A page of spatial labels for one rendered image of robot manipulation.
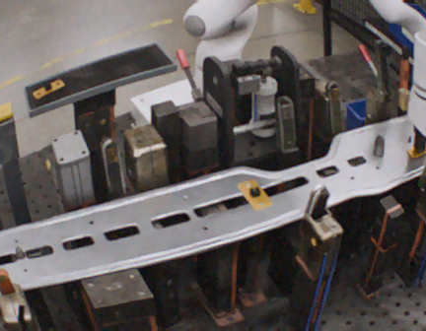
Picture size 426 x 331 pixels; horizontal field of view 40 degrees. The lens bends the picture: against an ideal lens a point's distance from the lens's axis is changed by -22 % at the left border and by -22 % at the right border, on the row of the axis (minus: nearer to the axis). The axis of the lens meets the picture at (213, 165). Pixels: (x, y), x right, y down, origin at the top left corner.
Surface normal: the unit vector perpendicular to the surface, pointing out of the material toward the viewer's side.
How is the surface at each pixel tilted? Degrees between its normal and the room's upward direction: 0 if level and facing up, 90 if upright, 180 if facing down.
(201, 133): 90
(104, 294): 0
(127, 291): 0
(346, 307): 0
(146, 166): 90
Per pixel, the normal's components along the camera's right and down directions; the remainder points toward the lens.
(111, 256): 0.00, -0.79
